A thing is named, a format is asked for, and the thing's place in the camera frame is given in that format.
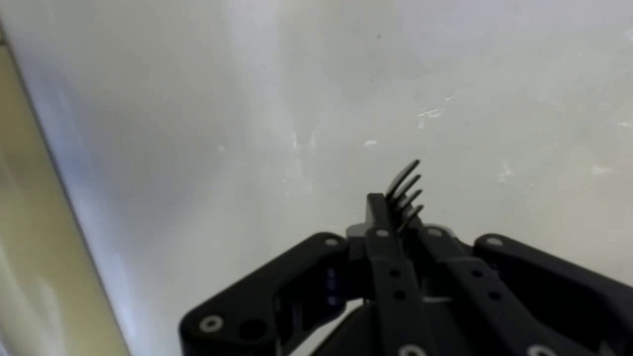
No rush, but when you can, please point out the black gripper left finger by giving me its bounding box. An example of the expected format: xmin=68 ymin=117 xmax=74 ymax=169
xmin=177 ymin=192 xmax=438 ymax=356

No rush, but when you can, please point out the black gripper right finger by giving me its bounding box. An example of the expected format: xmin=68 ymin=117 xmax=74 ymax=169
xmin=399 ymin=224 xmax=633 ymax=356

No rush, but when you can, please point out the silver metal fork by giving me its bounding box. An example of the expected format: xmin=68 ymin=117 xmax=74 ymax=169
xmin=363 ymin=157 xmax=426 ymax=240

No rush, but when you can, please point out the white sink basin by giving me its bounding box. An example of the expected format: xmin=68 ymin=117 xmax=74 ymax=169
xmin=0 ymin=0 xmax=633 ymax=356

